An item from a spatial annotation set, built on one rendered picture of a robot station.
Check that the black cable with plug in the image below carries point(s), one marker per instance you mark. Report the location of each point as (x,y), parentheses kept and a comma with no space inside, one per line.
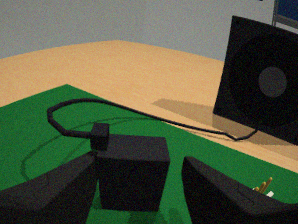
(131,169)

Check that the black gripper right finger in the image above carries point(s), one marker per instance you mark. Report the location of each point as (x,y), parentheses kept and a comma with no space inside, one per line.
(213,198)

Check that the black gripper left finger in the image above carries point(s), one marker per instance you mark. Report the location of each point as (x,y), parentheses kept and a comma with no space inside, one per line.
(61,196)

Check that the green circuit board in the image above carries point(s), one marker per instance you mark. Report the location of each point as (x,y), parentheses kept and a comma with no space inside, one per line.
(29,147)

